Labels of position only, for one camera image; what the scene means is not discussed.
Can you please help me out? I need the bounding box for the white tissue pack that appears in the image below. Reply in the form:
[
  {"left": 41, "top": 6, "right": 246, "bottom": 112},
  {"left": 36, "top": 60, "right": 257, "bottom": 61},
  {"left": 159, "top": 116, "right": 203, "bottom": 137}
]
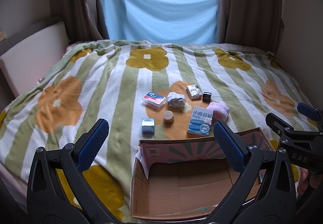
[{"left": 186, "top": 84, "right": 202, "bottom": 100}]

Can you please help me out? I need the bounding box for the white blue medicine box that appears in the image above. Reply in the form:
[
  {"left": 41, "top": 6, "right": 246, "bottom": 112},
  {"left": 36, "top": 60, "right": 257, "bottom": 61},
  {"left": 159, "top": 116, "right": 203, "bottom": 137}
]
[{"left": 187, "top": 106, "right": 213, "bottom": 137}]

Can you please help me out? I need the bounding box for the pink fluffy item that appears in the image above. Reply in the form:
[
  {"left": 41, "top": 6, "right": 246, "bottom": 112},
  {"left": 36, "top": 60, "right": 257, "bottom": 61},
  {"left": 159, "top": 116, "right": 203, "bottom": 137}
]
[{"left": 207, "top": 101, "right": 230, "bottom": 121}]

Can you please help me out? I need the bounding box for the dental floss pick box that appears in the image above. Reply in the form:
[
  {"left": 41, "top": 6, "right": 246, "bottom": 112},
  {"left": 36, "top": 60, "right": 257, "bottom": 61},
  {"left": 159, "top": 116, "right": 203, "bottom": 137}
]
[{"left": 142, "top": 92, "right": 166, "bottom": 110}]

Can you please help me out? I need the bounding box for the brown right curtain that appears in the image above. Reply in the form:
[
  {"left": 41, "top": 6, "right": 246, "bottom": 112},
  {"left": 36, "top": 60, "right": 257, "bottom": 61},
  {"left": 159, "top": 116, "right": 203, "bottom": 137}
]
[{"left": 217, "top": 0, "right": 283, "bottom": 52}]

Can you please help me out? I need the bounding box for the folded white patterned cloth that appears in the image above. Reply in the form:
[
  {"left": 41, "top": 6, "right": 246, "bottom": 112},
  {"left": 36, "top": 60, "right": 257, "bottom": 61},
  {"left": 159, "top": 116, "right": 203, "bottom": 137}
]
[{"left": 166, "top": 92, "right": 186, "bottom": 108}]

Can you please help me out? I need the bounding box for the person's hand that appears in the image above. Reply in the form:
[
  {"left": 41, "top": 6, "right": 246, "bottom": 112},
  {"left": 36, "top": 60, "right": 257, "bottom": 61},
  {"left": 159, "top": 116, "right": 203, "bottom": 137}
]
[{"left": 297, "top": 168, "right": 323, "bottom": 195}]

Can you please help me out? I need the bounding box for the small blue white box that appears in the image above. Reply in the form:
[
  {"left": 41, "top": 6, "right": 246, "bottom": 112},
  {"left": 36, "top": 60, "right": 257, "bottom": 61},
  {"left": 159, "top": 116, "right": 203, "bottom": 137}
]
[{"left": 141, "top": 118, "right": 155, "bottom": 135}]

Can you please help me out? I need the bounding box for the striped floral blanket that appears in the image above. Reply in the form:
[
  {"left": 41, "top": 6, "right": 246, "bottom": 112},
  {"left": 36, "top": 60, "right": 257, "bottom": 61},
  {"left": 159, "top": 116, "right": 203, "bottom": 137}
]
[{"left": 1, "top": 40, "right": 317, "bottom": 222}]

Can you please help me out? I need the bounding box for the small black box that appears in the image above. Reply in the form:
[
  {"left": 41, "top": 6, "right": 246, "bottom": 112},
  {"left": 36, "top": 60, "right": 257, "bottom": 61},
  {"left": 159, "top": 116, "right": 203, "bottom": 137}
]
[{"left": 202, "top": 92, "right": 212, "bottom": 103}]

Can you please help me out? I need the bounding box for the open cardboard box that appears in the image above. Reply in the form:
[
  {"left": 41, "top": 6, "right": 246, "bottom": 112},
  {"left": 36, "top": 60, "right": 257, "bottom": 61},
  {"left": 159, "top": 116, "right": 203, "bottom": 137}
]
[{"left": 130, "top": 126, "right": 276, "bottom": 221}]

